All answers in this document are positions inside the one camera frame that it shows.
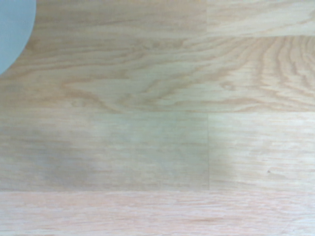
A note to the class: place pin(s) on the translucent water pitcher blue lid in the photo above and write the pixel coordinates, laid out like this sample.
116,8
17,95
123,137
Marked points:
13,29

